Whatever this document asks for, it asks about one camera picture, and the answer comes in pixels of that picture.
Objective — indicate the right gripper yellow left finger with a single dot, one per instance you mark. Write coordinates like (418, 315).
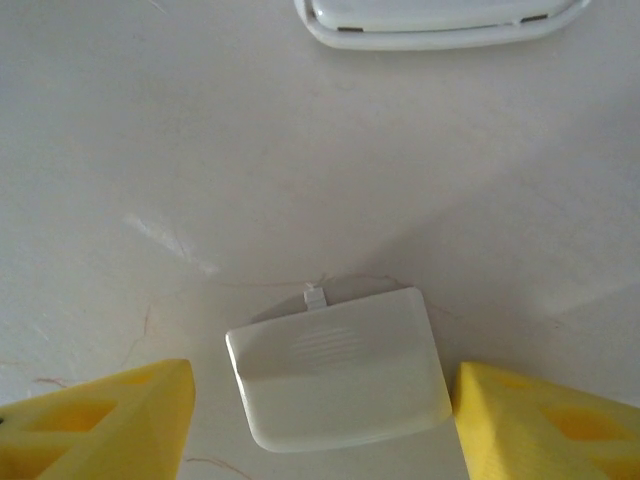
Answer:
(115, 440)

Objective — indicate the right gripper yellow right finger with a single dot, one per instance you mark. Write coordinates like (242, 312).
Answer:
(525, 440)

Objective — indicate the white battery compartment cover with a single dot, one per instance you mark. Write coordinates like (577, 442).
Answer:
(340, 380)

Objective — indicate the white remote control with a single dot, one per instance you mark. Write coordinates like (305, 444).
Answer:
(425, 20)

